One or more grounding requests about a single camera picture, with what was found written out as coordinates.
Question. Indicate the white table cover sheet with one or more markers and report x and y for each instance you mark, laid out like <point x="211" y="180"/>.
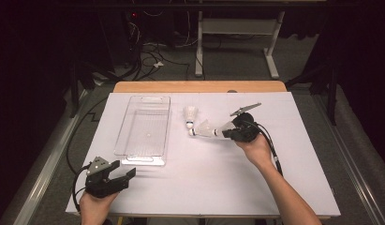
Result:
<point x="196" y="175"/>

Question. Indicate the white plug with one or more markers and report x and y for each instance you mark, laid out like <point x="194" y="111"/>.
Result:
<point x="158" y="64"/>

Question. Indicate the white metal desk frame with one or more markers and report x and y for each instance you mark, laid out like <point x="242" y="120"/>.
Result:
<point x="237" y="26"/>

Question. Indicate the black equipment with red light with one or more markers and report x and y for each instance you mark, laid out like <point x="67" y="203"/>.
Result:
<point x="132" y="25"/>

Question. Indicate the person's left hand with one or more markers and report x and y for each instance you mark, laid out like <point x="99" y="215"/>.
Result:
<point x="95" y="211"/>

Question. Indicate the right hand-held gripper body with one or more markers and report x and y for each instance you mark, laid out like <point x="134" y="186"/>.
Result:
<point x="248" y="129"/>

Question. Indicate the aluminium floor rail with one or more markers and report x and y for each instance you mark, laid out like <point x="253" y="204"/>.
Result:
<point x="343" y="146"/>
<point x="46" y="170"/>

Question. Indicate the person's right hand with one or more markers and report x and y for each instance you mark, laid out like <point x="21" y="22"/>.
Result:
<point x="259" y="151"/>

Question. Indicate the black metal stand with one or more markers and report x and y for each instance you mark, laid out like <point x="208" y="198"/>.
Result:
<point x="332" y="100"/>
<point x="75" y="93"/>

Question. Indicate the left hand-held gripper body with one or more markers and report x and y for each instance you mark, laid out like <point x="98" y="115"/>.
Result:
<point x="99" y="186"/>

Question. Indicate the dark curtain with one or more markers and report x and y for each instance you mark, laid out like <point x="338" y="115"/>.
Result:
<point x="368" y="78"/>
<point x="24" y="93"/>

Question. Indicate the clear plastic tray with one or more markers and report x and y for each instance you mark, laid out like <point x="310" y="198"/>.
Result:
<point x="143" y="131"/>

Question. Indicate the white feather shuttlecock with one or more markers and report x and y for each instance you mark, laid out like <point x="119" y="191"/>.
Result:
<point x="190" y="113"/>
<point x="226" y="127"/>
<point x="203" y="128"/>

